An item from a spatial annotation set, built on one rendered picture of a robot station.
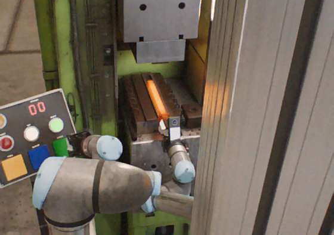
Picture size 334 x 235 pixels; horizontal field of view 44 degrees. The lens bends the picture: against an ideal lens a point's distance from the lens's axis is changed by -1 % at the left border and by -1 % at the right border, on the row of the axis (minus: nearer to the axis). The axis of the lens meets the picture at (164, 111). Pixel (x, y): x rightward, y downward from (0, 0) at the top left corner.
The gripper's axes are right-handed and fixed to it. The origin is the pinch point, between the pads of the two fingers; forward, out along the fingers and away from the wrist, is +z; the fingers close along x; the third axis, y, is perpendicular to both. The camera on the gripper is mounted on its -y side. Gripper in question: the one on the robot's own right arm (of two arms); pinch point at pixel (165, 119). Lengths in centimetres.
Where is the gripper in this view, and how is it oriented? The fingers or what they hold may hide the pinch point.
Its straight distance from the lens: 184.0
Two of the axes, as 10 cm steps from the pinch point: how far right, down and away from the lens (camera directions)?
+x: 9.7, -1.0, 2.1
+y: -0.3, 8.4, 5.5
